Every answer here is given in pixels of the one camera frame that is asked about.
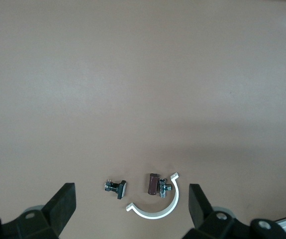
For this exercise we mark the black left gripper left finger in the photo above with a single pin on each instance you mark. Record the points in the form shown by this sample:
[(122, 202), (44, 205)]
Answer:
[(60, 209)]

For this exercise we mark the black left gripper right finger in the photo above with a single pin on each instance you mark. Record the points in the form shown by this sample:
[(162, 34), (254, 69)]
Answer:
[(200, 211)]

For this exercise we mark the chrome valve fitting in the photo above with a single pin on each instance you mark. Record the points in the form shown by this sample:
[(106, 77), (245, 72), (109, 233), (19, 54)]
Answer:
[(163, 189)]

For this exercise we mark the white curved pipe clip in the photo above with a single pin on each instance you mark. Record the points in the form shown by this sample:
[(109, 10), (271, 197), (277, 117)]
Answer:
[(155, 215)]

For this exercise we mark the brown cylinder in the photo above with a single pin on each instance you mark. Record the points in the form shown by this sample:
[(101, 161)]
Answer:
[(152, 184)]

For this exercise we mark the small black switch part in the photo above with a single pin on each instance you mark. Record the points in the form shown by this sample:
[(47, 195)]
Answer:
[(119, 189)]

